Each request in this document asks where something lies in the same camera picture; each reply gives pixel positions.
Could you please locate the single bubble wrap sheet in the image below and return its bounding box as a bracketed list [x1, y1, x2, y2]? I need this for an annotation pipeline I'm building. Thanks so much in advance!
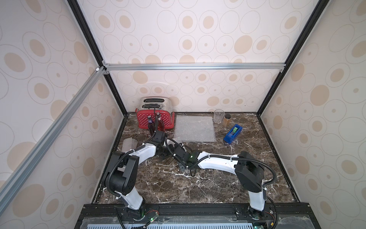
[121, 138, 138, 152]

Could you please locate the blue tape dispenser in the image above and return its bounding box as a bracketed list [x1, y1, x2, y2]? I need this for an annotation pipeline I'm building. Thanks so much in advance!
[224, 124, 243, 144]

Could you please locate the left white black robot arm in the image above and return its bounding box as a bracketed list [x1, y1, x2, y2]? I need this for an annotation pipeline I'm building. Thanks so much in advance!
[104, 113, 169, 218]

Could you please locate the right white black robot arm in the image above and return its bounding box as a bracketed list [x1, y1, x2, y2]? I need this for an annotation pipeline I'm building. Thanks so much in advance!
[165, 138, 277, 220]

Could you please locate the red perforated plastic basket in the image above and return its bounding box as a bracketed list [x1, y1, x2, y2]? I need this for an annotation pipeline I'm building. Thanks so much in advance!
[136, 109, 175, 129]

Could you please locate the silver toaster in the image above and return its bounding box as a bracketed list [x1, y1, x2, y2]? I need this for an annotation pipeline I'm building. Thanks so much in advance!
[135, 97, 173, 113]

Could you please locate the clear drinking glass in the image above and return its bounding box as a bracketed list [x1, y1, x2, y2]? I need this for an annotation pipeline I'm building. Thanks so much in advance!
[213, 109, 225, 124]

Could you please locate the brown spice jar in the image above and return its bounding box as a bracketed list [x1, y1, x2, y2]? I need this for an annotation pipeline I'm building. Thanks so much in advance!
[223, 114, 231, 127]

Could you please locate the horizontal aluminium bar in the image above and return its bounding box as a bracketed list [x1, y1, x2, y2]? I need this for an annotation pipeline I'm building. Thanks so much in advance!
[97, 63, 286, 73]

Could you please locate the left diagonal aluminium bar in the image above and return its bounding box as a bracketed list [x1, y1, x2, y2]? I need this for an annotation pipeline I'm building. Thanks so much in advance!
[1, 66, 106, 214]

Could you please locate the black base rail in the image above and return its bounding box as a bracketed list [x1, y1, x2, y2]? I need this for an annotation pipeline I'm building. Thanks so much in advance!
[75, 203, 320, 229]

